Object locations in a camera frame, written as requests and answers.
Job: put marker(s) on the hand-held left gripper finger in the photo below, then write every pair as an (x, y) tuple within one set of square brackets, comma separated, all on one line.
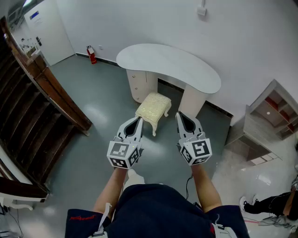
[(139, 132), (122, 130)]

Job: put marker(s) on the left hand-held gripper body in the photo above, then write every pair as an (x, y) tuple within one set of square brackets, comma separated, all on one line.
[(121, 153)]

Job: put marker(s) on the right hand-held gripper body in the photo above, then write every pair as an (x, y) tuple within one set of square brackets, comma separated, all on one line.
[(198, 150)]

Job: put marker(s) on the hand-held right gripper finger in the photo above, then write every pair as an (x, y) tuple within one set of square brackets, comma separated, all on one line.
[(197, 126), (181, 130)]

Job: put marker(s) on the cream upholstered stool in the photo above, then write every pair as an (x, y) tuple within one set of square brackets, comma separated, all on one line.
[(152, 107)]

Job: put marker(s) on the white oval table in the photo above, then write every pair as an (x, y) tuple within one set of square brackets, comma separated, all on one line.
[(167, 65)]

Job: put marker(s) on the person's left forearm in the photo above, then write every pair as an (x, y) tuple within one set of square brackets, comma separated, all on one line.
[(111, 190)]

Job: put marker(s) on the person's right forearm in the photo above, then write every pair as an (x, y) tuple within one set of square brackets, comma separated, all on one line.
[(206, 188)]

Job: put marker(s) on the person's beige shorts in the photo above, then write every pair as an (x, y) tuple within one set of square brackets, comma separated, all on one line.
[(134, 179)]

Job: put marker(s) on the grey shelf unit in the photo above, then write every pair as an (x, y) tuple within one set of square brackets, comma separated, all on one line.
[(263, 120)]

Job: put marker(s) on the red fire extinguisher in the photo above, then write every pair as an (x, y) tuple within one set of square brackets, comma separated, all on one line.
[(92, 55)]

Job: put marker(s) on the dark wooden staircase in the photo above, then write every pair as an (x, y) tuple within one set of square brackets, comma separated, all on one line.
[(30, 111)]

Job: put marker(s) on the white carved furniture base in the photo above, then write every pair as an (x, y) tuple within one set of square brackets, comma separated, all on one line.
[(21, 201)]

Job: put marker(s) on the white door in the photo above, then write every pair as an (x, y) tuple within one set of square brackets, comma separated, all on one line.
[(51, 32)]

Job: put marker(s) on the white wall junction box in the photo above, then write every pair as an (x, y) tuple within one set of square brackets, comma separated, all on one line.
[(201, 11)]

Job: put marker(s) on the white wall conduit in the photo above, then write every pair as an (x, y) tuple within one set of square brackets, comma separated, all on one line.
[(204, 3)]

